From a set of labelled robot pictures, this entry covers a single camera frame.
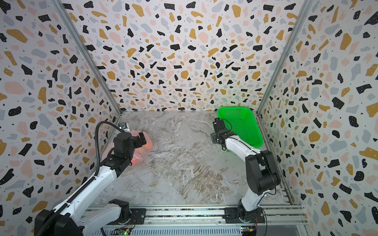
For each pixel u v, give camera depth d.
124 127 0.68
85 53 0.86
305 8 0.72
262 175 0.47
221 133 0.73
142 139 0.76
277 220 0.73
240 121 1.18
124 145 0.60
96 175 0.50
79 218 0.42
